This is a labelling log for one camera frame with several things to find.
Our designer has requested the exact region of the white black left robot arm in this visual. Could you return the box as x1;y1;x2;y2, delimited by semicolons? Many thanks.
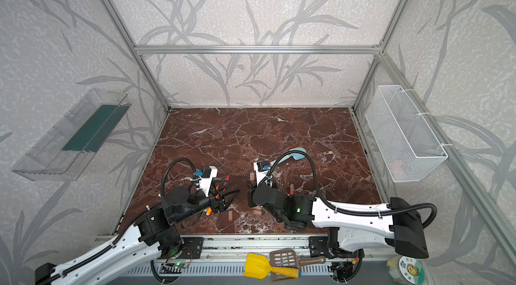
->
35;187;240;284

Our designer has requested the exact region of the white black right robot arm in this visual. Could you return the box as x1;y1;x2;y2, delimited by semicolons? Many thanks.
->
249;184;437;259

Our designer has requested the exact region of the light blue toy shovel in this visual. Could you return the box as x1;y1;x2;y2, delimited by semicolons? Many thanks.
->
271;147;306;165

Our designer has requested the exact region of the brown toy spatula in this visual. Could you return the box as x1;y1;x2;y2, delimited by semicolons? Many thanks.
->
269;249;326;269

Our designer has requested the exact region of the yellow toy shovel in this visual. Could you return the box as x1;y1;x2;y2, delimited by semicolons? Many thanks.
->
243;253;301;280

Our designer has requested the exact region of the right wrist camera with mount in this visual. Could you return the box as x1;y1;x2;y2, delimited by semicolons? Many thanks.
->
253;161;272;188

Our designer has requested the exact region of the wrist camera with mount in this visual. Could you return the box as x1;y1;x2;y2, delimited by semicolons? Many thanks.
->
253;161;272;188
193;165;218;197

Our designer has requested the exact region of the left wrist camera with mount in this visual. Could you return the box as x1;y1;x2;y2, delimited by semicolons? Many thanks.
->
193;165;218;197

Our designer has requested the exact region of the aluminium cage frame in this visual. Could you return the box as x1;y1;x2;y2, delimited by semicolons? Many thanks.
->
99;0;515;263

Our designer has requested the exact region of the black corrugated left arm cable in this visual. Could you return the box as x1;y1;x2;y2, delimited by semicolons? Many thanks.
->
35;157;198;285

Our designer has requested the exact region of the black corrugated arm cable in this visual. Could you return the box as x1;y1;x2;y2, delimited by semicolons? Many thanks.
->
35;157;198;285
267;149;438;229

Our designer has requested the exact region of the green circuit board with wires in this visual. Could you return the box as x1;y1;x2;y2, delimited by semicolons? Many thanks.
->
159;260;191;274

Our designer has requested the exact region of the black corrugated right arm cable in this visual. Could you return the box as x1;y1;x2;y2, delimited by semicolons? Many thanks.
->
267;149;438;229

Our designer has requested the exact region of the white wire mesh basket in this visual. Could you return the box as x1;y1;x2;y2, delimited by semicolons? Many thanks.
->
365;85;448;183

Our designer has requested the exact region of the clear plastic wall tray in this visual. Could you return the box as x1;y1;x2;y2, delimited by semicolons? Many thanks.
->
12;88;132;182

